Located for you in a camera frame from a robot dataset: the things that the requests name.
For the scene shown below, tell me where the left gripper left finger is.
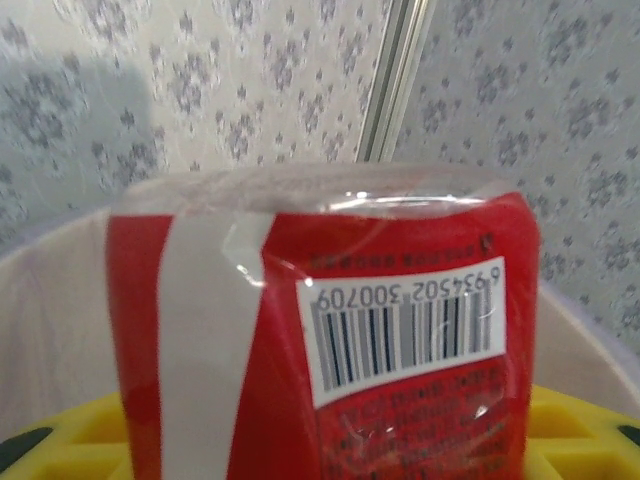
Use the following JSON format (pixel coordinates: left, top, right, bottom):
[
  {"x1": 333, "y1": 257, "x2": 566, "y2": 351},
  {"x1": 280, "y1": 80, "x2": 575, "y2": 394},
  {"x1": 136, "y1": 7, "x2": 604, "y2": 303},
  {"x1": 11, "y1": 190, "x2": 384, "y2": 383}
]
[{"x1": 0, "y1": 392, "x2": 134, "y2": 480}]

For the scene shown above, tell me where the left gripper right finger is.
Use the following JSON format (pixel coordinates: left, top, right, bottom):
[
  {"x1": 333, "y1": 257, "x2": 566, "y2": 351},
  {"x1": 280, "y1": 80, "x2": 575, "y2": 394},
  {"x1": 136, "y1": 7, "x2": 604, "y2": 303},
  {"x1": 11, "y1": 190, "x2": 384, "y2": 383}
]
[{"x1": 524, "y1": 384, "x2": 640, "y2": 480}]

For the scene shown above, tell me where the white bin with pink liner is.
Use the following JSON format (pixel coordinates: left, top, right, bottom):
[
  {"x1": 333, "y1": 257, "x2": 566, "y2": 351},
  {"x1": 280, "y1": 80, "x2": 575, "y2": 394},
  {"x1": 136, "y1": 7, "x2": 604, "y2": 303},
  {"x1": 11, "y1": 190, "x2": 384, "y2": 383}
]
[{"x1": 0, "y1": 207, "x2": 640, "y2": 441}]

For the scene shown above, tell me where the aluminium frame post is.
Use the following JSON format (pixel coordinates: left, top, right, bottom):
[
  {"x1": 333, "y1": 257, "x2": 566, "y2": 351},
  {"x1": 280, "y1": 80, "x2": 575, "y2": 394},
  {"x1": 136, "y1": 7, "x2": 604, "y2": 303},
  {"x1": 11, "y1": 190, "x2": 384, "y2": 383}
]
[{"x1": 355, "y1": 0, "x2": 435, "y2": 162}]

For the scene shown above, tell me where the red label plastic bottle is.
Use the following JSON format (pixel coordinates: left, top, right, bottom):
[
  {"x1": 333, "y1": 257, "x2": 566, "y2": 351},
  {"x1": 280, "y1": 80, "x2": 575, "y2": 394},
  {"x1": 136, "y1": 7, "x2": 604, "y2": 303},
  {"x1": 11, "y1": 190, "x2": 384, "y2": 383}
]
[{"x1": 102, "y1": 167, "x2": 544, "y2": 480}]

